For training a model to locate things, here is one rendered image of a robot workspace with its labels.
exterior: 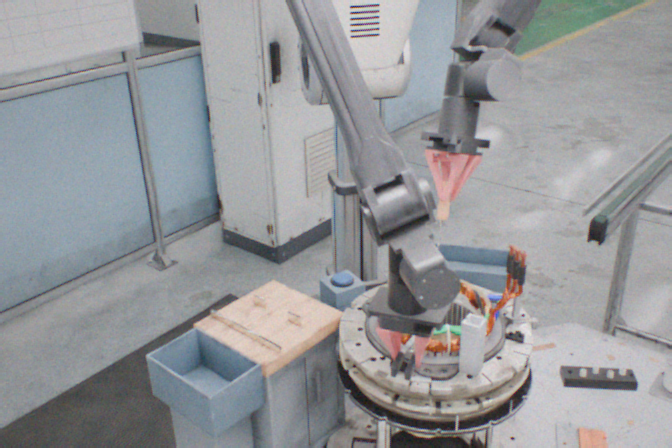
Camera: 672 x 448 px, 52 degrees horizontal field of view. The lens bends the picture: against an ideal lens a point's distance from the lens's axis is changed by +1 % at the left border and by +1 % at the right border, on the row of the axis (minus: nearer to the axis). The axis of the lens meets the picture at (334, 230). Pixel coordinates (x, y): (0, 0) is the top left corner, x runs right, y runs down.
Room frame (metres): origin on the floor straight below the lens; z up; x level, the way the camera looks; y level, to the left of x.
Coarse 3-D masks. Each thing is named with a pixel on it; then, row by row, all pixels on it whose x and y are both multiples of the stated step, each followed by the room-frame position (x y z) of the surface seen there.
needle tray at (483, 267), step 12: (444, 252) 1.29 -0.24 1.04; (456, 252) 1.29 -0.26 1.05; (468, 252) 1.28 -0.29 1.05; (480, 252) 1.27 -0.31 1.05; (492, 252) 1.27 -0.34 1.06; (504, 252) 1.26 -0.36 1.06; (456, 264) 1.28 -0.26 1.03; (468, 264) 1.27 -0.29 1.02; (480, 264) 1.27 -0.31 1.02; (492, 264) 1.27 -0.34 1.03; (504, 264) 1.26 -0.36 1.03; (468, 276) 1.18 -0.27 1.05; (480, 276) 1.17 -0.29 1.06; (492, 276) 1.17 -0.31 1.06; (504, 276) 1.16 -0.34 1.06; (492, 288) 1.16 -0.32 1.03; (504, 288) 1.16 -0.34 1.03
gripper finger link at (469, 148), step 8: (448, 144) 0.95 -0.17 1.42; (456, 144) 0.94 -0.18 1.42; (464, 144) 0.94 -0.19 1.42; (472, 144) 0.96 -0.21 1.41; (456, 152) 0.93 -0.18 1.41; (464, 152) 0.94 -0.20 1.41; (472, 152) 0.96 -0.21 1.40; (480, 152) 0.97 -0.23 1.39; (472, 160) 0.96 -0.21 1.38; (480, 160) 0.97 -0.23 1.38; (448, 168) 0.99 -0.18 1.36; (472, 168) 0.96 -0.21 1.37; (448, 176) 0.98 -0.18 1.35; (464, 176) 0.96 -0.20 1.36; (456, 184) 0.96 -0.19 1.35; (464, 184) 0.96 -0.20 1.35; (456, 192) 0.96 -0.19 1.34
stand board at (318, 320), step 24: (264, 288) 1.13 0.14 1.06; (288, 288) 1.13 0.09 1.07; (240, 312) 1.05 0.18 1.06; (264, 312) 1.05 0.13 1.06; (312, 312) 1.04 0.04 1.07; (336, 312) 1.04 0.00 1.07; (216, 336) 0.98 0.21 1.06; (240, 336) 0.98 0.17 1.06; (264, 336) 0.97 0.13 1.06; (288, 336) 0.97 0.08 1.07; (312, 336) 0.97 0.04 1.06; (264, 360) 0.91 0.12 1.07; (288, 360) 0.93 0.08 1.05
